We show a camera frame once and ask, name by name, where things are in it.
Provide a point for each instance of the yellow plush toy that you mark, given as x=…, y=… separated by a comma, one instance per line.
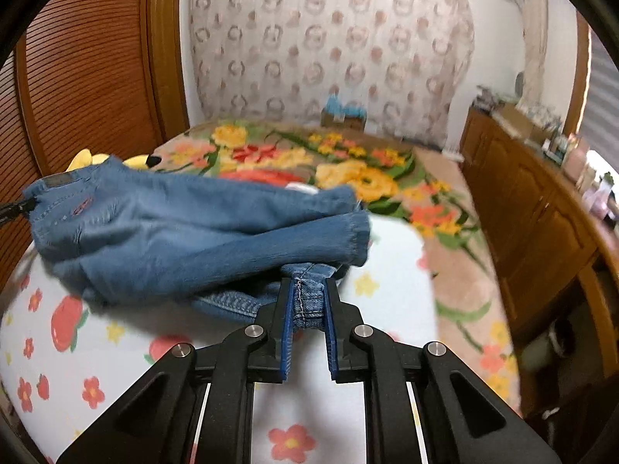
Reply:
x=82, y=158

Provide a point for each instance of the wooden slatted headboard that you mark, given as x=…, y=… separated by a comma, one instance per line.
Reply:
x=87, y=67

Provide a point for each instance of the grey striped window blind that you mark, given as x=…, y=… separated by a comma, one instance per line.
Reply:
x=602, y=106

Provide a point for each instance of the pale pink bottle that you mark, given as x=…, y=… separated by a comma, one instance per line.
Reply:
x=596, y=203

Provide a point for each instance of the blue denim pants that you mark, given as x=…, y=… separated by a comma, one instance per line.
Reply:
x=193, y=232

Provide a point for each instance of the wooden window frame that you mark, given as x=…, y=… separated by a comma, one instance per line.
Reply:
x=578, y=87

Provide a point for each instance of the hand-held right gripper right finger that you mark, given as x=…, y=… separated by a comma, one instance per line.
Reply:
x=331, y=333

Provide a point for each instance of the pink jar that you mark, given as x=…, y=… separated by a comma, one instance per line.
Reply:
x=576, y=159

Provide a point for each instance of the patterned pink pillow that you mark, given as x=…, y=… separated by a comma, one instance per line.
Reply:
x=314, y=58

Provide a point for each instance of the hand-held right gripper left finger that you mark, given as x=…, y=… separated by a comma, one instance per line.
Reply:
x=287, y=333

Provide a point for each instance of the colourful floral blanket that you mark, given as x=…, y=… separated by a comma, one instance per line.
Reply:
x=338, y=174

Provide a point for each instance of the cream drape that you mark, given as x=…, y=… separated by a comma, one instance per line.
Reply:
x=532, y=58

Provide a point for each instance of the small brown box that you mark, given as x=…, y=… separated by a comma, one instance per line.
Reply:
x=338, y=122

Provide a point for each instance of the wooden cabinet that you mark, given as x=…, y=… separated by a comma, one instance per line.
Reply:
x=532, y=203

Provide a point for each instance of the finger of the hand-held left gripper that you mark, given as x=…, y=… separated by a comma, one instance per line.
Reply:
x=14, y=209

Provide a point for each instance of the flat cardboard box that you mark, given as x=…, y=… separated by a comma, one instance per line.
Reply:
x=517, y=118

